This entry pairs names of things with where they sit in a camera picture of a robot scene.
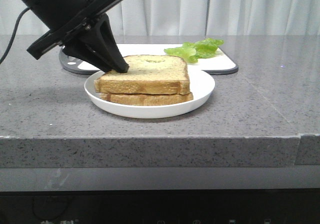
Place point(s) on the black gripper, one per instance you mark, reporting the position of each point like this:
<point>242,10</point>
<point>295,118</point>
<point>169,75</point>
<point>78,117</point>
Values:
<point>83,27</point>

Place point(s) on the toasted bread slice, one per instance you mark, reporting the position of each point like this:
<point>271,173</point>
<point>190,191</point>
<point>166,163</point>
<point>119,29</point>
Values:
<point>147,74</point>
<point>146,99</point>

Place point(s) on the green lettuce leaf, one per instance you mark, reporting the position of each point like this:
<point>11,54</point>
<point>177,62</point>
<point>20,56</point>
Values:
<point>191,52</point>

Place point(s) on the white curtain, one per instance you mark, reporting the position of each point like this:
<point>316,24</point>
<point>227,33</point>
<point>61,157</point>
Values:
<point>215,17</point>

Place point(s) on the white round plate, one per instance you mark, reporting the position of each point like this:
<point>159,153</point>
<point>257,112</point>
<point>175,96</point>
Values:
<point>201,85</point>

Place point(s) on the black appliance front panel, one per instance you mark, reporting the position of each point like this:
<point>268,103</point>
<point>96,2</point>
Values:
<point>238,206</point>

